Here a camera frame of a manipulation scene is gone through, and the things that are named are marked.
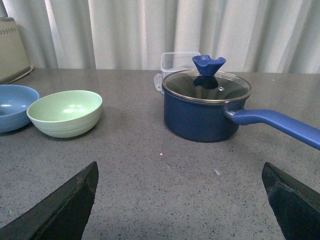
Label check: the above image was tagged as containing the glass lid blue knob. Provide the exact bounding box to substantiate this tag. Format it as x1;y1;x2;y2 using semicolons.
162;55;252;104

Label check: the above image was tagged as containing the light green bowl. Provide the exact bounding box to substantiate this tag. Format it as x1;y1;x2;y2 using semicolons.
26;90;103;138

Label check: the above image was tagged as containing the dark blue saucepan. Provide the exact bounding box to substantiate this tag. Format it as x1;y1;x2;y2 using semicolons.
164;91;320;149

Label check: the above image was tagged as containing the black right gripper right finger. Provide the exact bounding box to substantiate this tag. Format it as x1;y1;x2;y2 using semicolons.
261;162;320;240

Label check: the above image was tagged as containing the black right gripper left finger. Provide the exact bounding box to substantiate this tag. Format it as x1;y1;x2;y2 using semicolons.
0;161;98;240

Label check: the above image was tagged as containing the cream toaster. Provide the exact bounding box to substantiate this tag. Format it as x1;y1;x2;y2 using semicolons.
0;17;33;84

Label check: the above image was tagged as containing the clear plastic container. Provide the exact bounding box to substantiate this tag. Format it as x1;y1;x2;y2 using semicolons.
153;51;200;94

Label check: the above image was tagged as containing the light blue bowl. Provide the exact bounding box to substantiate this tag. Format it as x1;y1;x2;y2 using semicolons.
0;84;40;133

